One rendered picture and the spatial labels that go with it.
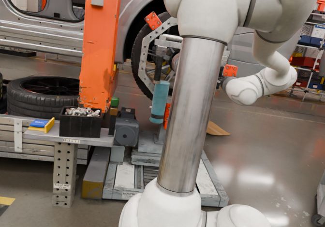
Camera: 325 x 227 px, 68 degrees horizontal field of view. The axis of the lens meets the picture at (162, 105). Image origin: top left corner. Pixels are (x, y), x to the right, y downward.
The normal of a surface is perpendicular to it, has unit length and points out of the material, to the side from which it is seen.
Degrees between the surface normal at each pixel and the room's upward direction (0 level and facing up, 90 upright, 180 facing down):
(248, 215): 6
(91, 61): 90
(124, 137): 90
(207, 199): 90
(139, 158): 90
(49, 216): 0
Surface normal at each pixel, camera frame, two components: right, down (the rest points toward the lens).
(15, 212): 0.16, -0.94
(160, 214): -0.33, 0.02
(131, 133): 0.09, 0.30
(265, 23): -0.10, 0.96
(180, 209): 0.28, -0.40
